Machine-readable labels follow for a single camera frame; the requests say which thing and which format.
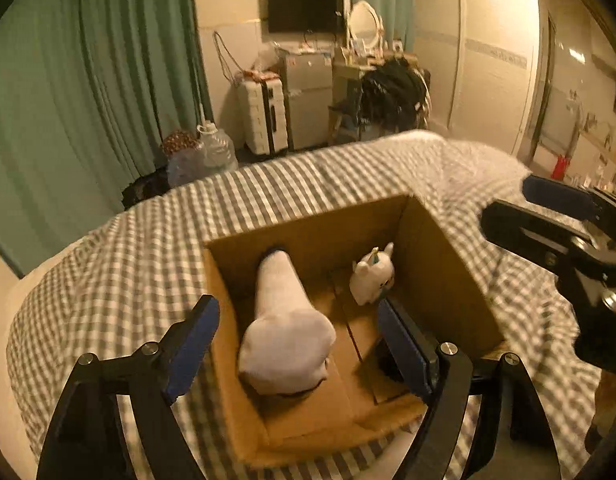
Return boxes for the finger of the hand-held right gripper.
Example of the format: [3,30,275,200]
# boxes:
[522,174,597,222]
[480,199,596,282]

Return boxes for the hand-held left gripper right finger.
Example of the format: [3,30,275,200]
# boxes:
[377,296,564,480]

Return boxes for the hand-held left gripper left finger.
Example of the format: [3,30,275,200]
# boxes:
[35,294,221,480]

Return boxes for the white plush toy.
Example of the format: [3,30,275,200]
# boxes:
[349,242,397,306]

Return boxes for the brown cardboard box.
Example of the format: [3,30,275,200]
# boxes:
[202,193,507,471]

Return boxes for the white sock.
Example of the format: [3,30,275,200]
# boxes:
[237,248,337,399]

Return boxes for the small red object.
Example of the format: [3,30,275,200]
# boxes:
[552,154,574,181]

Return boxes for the grey checkered blanket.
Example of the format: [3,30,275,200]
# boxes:
[7,129,616,480]

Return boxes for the white wardrobe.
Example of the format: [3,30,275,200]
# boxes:
[411,0,542,157]

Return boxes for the black bag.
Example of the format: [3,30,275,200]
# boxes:
[121,166,171,211]

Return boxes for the bag with patterned top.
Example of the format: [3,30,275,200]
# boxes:
[160,129,205,189]

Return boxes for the pile of dark clothes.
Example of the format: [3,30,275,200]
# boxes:
[360,56,432,134]

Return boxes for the clear water jug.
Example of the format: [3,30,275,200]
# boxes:
[196,121,239,177]

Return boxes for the cluttered dressing table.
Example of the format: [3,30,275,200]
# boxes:
[329,50,419,145]

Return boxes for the white suitcase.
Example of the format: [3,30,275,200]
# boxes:
[237,76,291,156]

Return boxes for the silver mini fridge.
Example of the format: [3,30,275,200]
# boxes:
[279,52,335,151]

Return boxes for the white oval vanity mirror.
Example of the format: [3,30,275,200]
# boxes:
[346,0,387,54]

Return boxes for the wide green curtain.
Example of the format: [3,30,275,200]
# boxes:
[0,0,215,278]

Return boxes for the black wall television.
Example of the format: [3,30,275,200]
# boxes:
[266,0,345,35]

